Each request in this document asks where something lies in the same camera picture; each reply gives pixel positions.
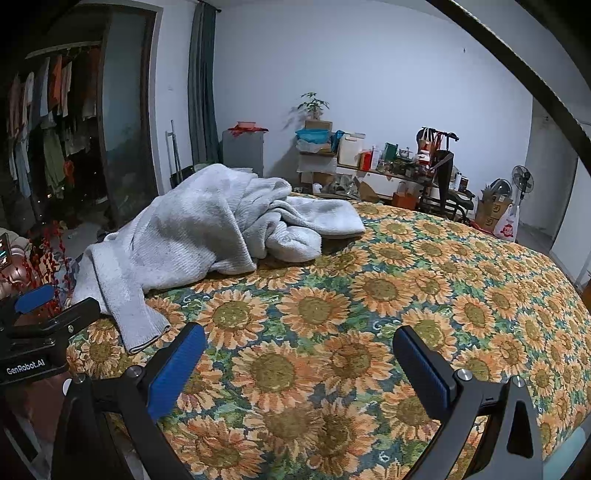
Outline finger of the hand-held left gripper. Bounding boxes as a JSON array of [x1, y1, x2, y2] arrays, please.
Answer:
[[14, 284, 57, 316], [42, 298, 101, 336]]

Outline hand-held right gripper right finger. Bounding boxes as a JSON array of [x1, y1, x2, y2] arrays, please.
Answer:
[[392, 325, 546, 480]]

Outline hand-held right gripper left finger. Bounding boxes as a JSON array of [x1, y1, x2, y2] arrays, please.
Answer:
[[51, 322, 207, 480]]

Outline grey knit sweater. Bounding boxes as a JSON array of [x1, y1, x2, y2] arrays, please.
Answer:
[[71, 164, 368, 355]]

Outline red flower branches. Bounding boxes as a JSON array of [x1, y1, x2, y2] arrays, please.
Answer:
[[0, 220, 75, 315]]

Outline sunflower print blanket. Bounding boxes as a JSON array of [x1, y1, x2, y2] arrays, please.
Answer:
[[65, 191, 591, 480]]

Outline white red plastic bag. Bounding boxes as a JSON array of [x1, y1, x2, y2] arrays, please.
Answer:
[[492, 205, 520, 242]]

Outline printed cardboard box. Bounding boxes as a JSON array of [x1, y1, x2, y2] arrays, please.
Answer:
[[475, 196, 513, 230]]

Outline white low shelf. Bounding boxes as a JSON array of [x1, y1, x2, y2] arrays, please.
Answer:
[[336, 164, 435, 202]]

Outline cluttered table with items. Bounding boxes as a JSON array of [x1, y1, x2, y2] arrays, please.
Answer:
[[418, 130, 476, 220]]

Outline glass sliding door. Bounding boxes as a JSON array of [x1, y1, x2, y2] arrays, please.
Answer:
[[102, 9, 160, 217]]

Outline black standing fan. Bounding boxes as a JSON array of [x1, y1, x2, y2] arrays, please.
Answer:
[[510, 165, 535, 222]]

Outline grey cabinet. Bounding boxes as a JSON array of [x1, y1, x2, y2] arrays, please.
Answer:
[[222, 129, 266, 178]]

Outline red white tote bag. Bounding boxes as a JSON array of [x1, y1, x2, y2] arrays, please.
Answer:
[[417, 128, 444, 158]]

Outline white storage container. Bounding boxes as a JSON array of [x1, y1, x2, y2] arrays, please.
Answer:
[[338, 133, 366, 168]]

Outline red cloth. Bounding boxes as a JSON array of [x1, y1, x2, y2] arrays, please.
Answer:
[[228, 122, 269, 137]]

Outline dark green curtain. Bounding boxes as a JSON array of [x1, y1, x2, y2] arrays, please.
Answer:
[[188, 2, 221, 167]]

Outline blue plastic bag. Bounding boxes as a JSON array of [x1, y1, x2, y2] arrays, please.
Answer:
[[295, 129, 331, 145]]

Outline potted plant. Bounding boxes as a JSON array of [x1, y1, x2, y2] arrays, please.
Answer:
[[295, 92, 331, 122]]

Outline thick black cable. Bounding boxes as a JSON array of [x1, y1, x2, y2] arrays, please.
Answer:
[[425, 0, 591, 172]]

